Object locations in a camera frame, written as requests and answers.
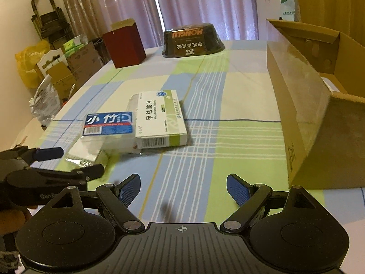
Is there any small clear plastic packet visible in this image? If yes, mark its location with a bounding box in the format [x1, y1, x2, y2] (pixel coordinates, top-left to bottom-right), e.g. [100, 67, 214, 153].
[65, 138, 110, 168]

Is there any blue white tissue pack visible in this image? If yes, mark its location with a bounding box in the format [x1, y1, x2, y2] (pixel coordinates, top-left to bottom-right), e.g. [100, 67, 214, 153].
[81, 111, 137, 152]

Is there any green white medicine box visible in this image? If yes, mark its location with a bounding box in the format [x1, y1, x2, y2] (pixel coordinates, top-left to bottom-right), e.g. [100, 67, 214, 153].
[135, 90, 188, 149]

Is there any clear plastic bag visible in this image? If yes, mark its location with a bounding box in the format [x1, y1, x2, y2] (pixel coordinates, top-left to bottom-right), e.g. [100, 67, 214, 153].
[29, 74, 61, 127]

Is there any checkered tablecloth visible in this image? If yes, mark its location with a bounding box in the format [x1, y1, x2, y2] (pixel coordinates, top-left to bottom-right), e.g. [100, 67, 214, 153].
[11, 40, 365, 274]

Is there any cardboard boxes pile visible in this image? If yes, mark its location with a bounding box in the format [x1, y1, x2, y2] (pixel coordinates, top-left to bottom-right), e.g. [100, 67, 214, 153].
[37, 35, 103, 101]

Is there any yellow plastic bag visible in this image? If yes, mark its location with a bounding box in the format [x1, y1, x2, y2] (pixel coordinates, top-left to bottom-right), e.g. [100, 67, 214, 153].
[15, 40, 51, 89]

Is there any black hand cart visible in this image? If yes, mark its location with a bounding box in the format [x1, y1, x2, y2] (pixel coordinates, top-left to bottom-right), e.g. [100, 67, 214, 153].
[31, 0, 74, 50]

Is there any dark red box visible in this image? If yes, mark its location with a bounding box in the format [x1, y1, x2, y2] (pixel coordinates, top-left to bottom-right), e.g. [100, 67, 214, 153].
[102, 18, 146, 68]

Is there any brown cardboard box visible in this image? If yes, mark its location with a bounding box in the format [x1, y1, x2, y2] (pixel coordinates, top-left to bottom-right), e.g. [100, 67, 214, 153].
[267, 20, 364, 189]

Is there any pink curtain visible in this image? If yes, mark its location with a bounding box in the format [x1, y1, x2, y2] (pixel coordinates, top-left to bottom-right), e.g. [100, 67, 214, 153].
[63, 0, 259, 48]

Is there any black instant noodle bowl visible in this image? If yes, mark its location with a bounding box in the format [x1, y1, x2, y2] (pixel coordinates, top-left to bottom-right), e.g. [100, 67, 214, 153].
[162, 23, 225, 58]

